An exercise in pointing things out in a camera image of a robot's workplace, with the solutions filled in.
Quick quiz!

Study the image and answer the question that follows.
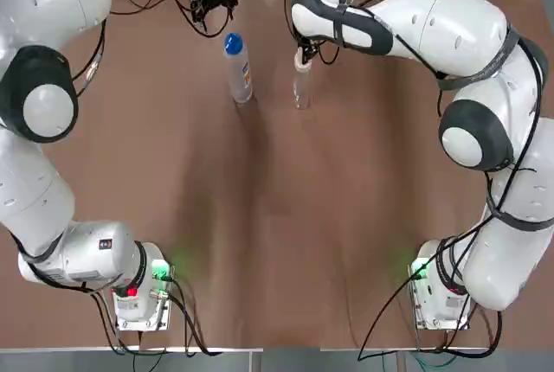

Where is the clear condiment bottle white cap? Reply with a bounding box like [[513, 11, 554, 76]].
[[292, 52, 313, 112]]

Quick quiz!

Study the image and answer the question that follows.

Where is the clear drink bottle blue cap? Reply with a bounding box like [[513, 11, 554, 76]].
[[222, 32, 254, 105]]

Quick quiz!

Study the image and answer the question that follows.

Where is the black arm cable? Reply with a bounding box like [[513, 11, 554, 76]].
[[432, 36, 549, 269], [71, 16, 109, 100]]

